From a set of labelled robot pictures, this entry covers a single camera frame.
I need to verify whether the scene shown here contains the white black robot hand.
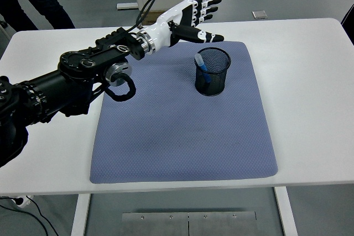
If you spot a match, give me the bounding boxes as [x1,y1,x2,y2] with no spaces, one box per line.
[143,0,225,51]

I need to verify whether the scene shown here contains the blue marker with clear cap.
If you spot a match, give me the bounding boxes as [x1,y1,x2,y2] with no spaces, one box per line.
[194,54,212,85]

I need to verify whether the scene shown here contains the black mesh pen holder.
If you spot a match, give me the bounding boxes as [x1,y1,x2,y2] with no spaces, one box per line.
[194,47,232,96]

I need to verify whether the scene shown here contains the blue-grey padded mat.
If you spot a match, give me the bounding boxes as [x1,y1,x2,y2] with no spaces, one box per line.
[90,41,279,184]

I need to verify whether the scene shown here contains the grey stand leg with caster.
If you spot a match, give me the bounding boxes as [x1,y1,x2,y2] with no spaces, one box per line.
[0,19,11,40]

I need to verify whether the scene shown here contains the grey metal plate with screws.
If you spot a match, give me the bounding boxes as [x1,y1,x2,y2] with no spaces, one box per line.
[121,211,257,236]

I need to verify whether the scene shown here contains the white table leg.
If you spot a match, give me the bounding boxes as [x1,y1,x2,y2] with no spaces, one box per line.
[70,193,91,236]
[274,187,298,236]

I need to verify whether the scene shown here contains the white power strip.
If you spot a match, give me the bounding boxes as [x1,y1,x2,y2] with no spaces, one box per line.
[11,195,34,208]

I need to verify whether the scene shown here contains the black floor cable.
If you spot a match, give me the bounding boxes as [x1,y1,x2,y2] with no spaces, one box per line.
[0,204,48,236]
[27,197,60,236]

